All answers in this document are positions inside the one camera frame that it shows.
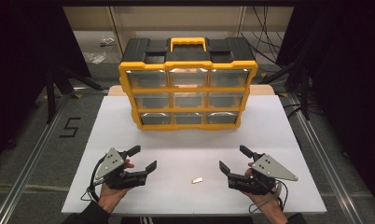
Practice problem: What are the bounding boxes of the dark curtain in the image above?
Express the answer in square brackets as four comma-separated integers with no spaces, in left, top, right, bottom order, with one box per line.
[0,5,92,164]
[274,5,375,214]

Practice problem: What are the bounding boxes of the yellow black organizer cabinet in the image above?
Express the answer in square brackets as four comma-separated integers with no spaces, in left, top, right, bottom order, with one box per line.
[118,36,259,132]

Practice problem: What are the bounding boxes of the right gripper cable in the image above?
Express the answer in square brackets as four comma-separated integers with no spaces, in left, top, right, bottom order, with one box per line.
[248,178,290,215]

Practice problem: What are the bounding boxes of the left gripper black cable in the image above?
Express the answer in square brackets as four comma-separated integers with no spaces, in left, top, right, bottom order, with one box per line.
[80,154,108,203]

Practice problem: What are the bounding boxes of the person's right hand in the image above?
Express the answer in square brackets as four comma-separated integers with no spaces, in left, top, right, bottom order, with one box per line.
[242,161,285,215]

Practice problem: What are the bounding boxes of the person's left hand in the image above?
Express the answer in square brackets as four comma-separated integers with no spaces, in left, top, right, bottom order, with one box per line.
[96,159,135,215]

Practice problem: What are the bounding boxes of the white frame post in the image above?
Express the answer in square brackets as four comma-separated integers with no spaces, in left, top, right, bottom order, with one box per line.
[107,6,130,54]

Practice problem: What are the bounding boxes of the clear plastic bag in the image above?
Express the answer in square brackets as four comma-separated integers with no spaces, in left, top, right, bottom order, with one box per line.
[82,50,107,65]

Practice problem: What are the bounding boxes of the small crumpled plastic bag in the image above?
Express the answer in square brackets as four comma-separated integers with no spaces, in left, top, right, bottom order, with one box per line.
[100,36,116,48]

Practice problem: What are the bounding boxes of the tan wooden table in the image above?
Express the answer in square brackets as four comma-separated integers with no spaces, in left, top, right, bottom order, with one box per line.
[108,84,275,97]

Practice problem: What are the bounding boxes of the clear plastic drawer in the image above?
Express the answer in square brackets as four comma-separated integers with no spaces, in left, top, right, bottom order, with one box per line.
[173,111,205,125]

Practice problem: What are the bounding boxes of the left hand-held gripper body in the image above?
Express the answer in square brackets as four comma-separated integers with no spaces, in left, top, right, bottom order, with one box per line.
[94,147,148,190]

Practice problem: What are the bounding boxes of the black metal stand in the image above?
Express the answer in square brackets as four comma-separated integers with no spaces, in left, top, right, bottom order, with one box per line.
[45,65,109,125]
[259,60,312,121]

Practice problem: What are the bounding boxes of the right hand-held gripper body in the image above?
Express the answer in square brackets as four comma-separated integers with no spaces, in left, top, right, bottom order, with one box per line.
[227,152,299,196]

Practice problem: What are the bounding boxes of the grid of clear drawers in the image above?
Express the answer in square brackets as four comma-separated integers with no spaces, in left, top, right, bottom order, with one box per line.
[126,67,250,126]

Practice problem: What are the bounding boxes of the metal floor rail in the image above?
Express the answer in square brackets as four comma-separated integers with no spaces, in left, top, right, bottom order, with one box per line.
[287,92,366,224]
[0,92,72,224]

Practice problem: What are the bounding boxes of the bundle of black cables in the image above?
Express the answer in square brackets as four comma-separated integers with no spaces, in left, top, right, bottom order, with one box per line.
[237,6,290,67]

